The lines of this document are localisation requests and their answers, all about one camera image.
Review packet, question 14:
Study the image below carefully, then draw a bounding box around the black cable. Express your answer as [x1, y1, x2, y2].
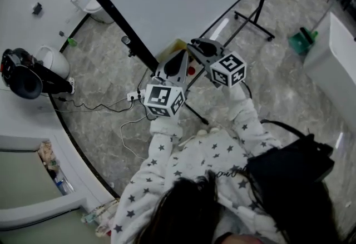
[51, 67, 158, 122]

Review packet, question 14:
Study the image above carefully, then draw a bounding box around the white cabinet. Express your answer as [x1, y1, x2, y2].
[302, 11, 356, 133]

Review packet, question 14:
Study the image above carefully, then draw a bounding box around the pile of rubbish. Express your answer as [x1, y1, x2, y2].
[38, 141, 63, 182]

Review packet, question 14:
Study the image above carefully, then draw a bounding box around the crumpled plastic bag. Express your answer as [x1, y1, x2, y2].
[81, 198, 121, 237]

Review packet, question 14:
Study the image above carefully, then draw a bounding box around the white cable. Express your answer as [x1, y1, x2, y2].
[120, 114, 149, 161]

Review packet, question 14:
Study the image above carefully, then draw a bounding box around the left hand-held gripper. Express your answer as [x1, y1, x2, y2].
[142, 48, 190, 118]

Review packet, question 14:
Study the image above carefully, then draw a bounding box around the black shoulder bag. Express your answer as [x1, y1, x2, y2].
[246, 118, 335, 212]

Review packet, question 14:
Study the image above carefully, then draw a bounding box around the green dustpan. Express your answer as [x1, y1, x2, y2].
[287, 6, 332, 57]

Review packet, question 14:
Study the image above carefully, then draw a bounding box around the white floor appliance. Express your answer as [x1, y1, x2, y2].
[70, 0, 114, 24]

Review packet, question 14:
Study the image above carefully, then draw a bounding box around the yellowish wooden box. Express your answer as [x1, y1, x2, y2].
[155, 38, 193, 63]

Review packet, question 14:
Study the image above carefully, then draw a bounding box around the white star-print pajama top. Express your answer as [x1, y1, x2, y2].
[111, 128, 281, 244]

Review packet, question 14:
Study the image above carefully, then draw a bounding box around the black chair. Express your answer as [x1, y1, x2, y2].
[8, 66, 44, 99]

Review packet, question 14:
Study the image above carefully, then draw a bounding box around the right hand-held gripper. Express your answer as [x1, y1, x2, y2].
[186, 37, 248, 89]

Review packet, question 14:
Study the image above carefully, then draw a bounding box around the white power strip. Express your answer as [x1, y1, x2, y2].
[126, 89, 146, 102]

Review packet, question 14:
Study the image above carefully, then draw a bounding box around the person's left forearm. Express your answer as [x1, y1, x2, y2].
[130, 117, 185, 184]

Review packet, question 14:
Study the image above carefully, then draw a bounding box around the person's right forearm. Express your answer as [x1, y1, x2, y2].
[224, 86, 280, 153]

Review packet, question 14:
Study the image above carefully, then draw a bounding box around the white round bin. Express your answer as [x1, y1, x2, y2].
[36, 44, 71, 80]

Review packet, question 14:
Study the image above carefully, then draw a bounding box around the clear plastic bottle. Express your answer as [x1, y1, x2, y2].
[53, 175, 76, 196]

